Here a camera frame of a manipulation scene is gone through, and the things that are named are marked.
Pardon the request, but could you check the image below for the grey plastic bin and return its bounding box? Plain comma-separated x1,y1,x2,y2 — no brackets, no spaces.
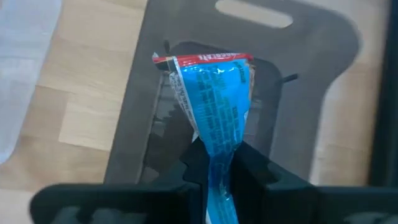
104,0,361,187

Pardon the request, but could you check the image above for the black table frame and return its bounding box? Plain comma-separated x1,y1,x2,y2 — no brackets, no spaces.
369,0,398,187

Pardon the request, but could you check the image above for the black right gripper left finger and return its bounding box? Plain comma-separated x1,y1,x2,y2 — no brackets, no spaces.
74,137,210,224

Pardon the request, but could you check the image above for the blue granola bar red end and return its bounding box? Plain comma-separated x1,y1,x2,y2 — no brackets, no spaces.
152,52,256,224

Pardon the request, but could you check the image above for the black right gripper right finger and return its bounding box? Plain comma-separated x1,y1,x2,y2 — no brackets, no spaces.
231,141,398,224

